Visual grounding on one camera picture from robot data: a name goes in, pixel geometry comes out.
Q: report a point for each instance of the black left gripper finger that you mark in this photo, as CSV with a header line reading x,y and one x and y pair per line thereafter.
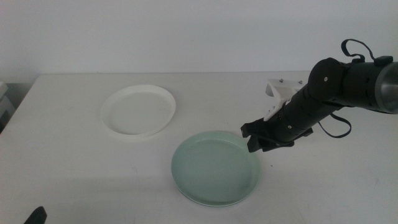
x,y
36,217

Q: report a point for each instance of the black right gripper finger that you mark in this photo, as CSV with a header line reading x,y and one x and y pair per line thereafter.
x,y
280,145
257,143

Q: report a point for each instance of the pale green shallow bowl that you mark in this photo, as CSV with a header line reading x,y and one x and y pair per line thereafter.
x,y
214,168

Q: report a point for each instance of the grey shallow bowl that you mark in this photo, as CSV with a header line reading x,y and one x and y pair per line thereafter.
x,y
214,206

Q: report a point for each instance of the white shallow bowl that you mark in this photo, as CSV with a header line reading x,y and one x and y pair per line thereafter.
x,y
138,113

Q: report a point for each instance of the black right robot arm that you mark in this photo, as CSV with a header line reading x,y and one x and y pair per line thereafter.
x,y
357,84

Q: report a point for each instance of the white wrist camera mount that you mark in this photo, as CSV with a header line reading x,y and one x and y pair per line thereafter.
x,y
283,90

